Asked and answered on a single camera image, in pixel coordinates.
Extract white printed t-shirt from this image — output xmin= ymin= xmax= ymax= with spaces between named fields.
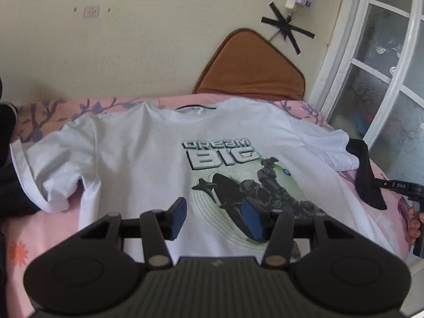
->
xmin=11 ymin=98 xmax=399 ymax=258

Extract pile of black clothes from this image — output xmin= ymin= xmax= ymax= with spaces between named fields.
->
xmin=0 ymin=75 xmax=42 ymax=226

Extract person's right hand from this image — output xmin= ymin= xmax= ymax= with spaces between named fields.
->
xmin=408 ymin=207 xmax=424 ymax=245

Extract white framed glass door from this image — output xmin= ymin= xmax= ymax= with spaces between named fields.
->
xmin=309 ymin=0 xmax=423 ymax=184

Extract brown cushion mat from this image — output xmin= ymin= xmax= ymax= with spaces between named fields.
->
xmin=193 ymin=28 xmax=306 ymax=101

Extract black tape strips on wall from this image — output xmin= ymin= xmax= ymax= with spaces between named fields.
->
xmin=261 ymin=2 xmax=316 ymax=55

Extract small wall sticker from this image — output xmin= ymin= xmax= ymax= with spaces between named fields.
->
xmin=83 ymin=6 xmax=100 ymax=19

